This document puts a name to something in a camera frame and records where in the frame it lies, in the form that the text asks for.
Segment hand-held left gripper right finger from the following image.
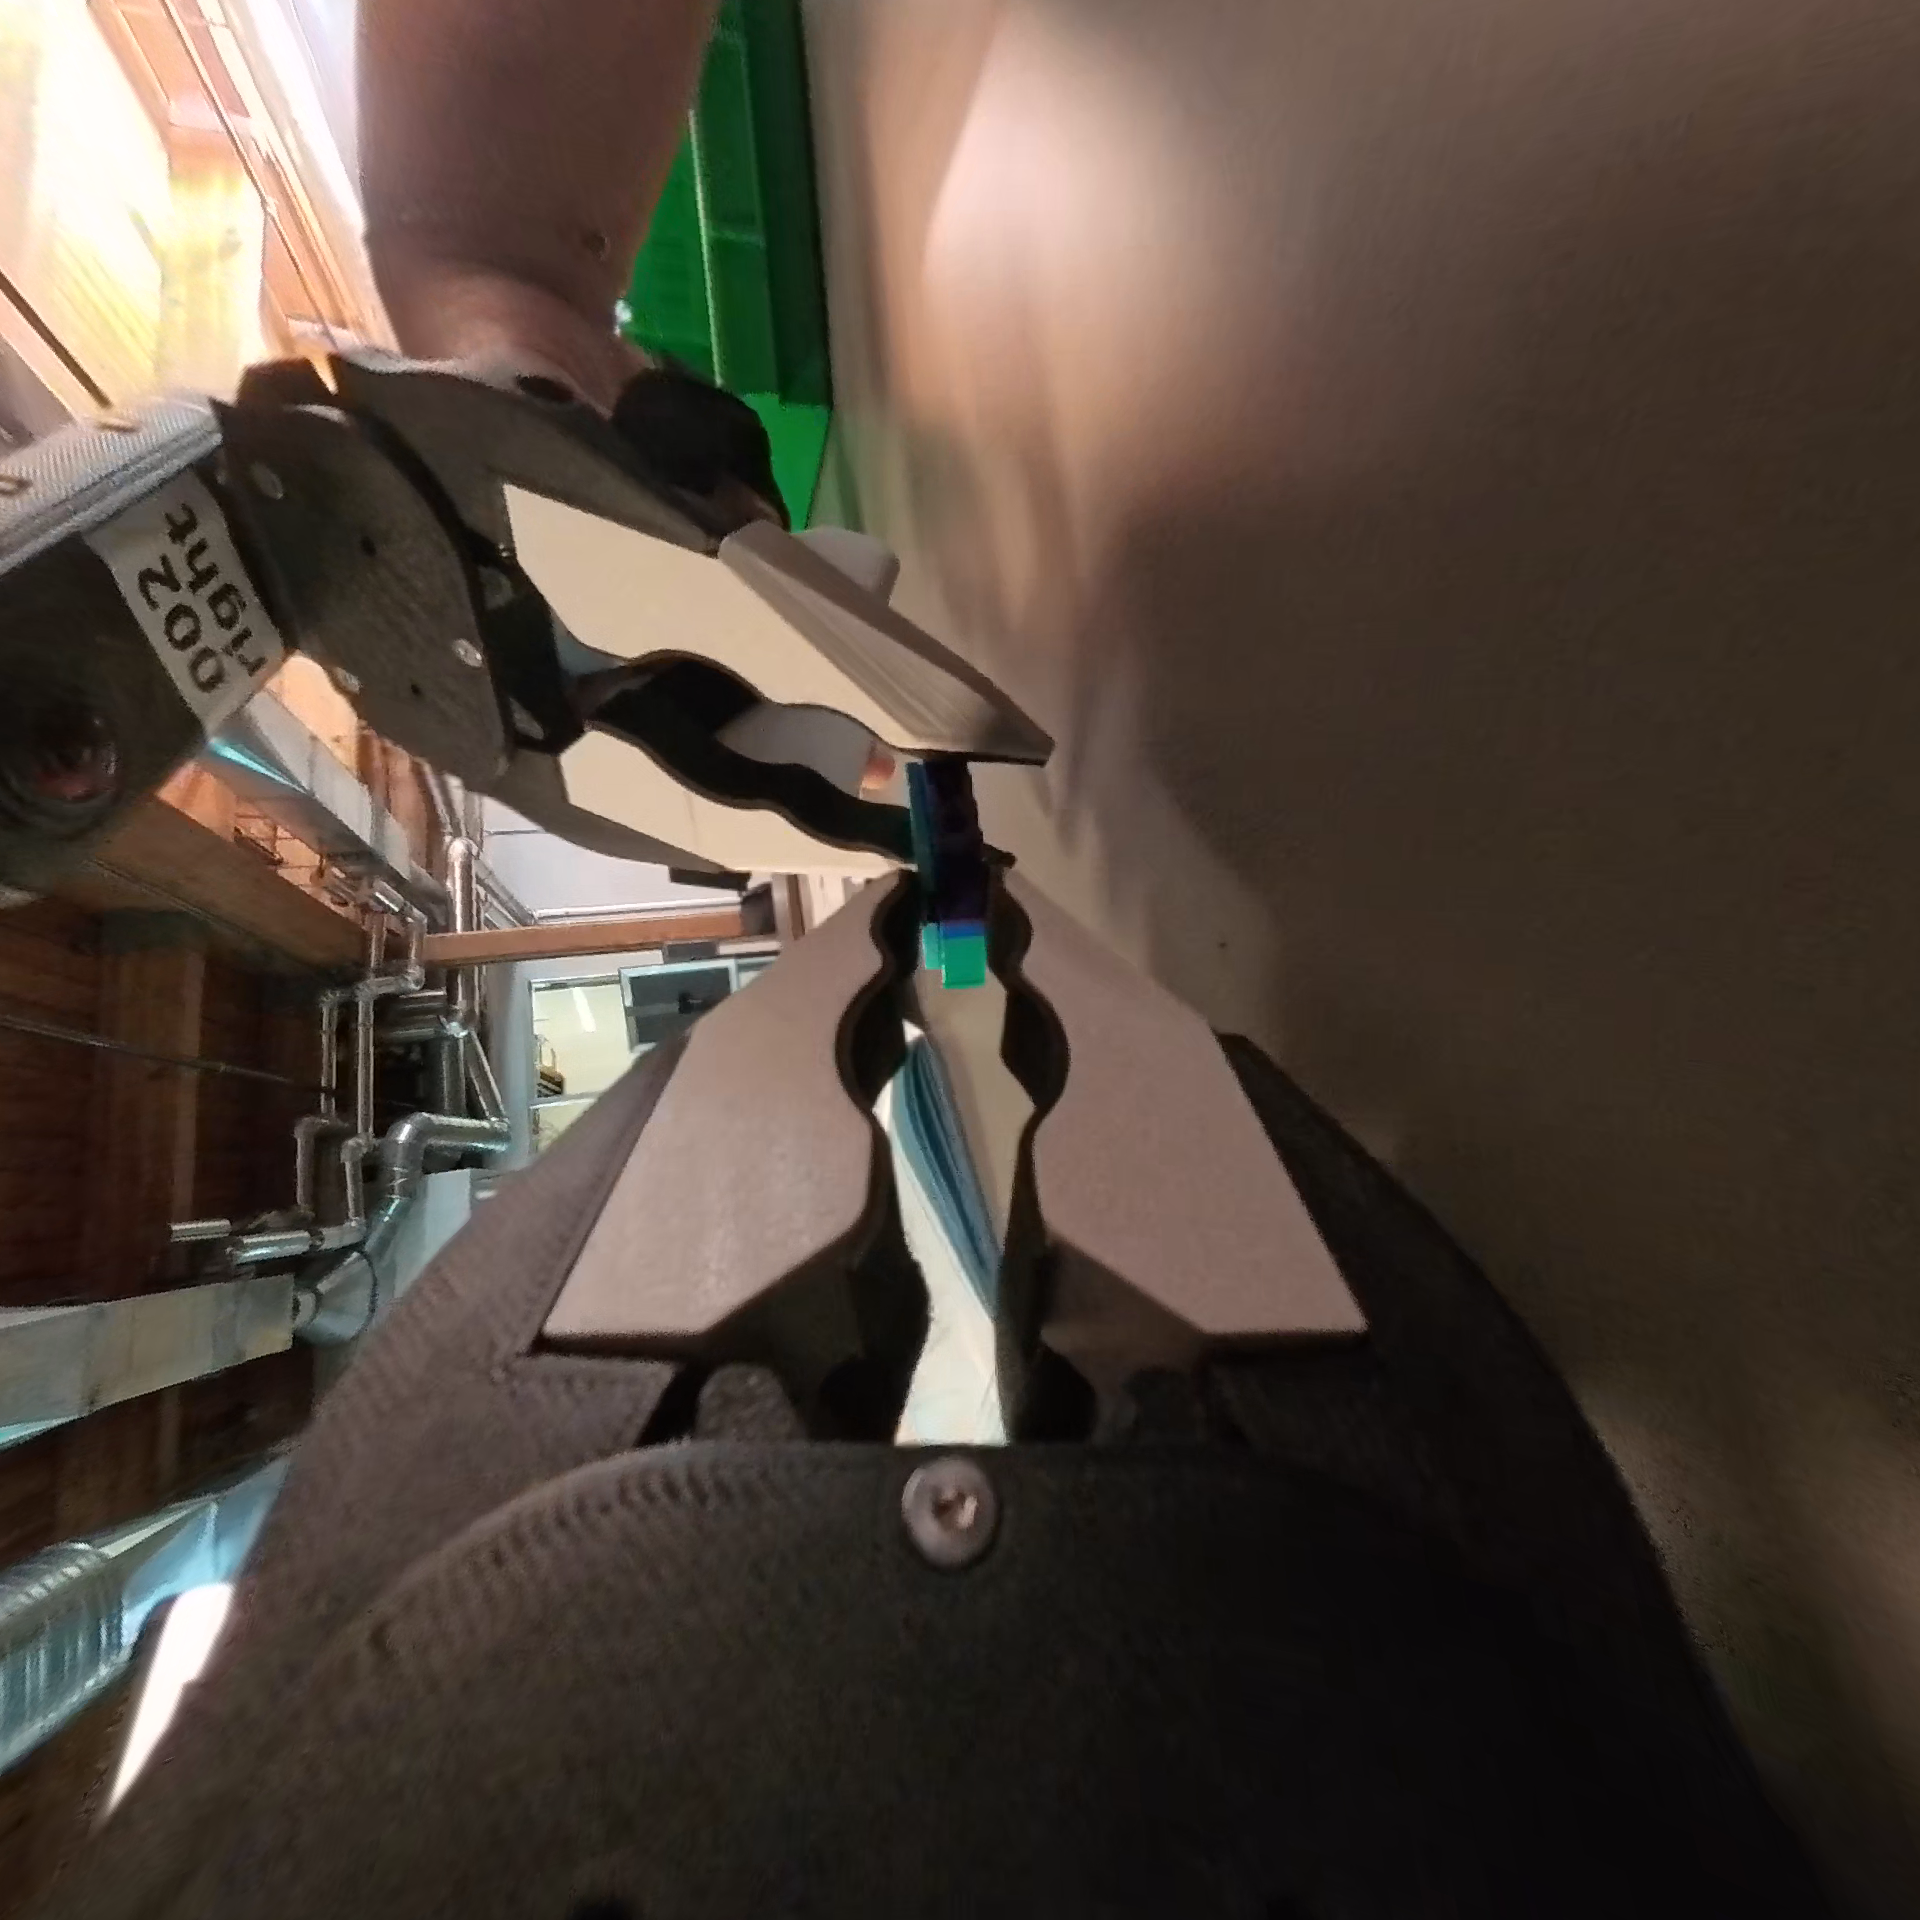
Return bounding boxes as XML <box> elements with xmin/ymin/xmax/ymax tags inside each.
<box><xmin>981</xmin><ymin>883</ymin><xmax>1369</xmax><ymax>1351</ymax></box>

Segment person's right forearm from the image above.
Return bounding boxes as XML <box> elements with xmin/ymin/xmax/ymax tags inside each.
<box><xmin>358</xmin><ymin>0</ymin><xmax>711</xmax><ymax>418</ymax></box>

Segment silver ceiling pipes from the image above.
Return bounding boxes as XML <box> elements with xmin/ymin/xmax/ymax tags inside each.
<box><xmin>161</xmin><ymin>833</ymin><xmax>524</xmax><ymax>1344</ymax></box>

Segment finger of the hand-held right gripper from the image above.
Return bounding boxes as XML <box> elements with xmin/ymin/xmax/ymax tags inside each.
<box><xmin>559</xmin><ymin>664</ymin><xmax>919</xmax><ymax>874</ymax></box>
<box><xmin>501</xmin><ymin>479</ymin><xmax>1054</xmax><ymax>771</ymax></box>

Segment open lego instruction booklet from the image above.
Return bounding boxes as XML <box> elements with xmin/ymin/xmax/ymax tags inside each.
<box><xmin>895</xmin><ymin>1032</ymin><xmax>1003</xmax><ymax>1310</ymax></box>

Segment green plastic bin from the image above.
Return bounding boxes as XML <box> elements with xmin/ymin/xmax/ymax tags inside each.
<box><xmin>625</xmin><ymin>0</ymin><xmax>837</xmax><ymax>529</ymax></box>

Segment teal and blue lego assembly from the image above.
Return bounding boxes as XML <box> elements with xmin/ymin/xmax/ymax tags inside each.
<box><xmin>905</xmin><ymin>757</ymin><xmax>994</xmax><ymax>992</ymax></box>

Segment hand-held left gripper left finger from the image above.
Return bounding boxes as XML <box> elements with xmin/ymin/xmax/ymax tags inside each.
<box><xmin>538</xmin><ymin>873</ymin><xmax>923</xmax><ymax>1365</ymax></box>

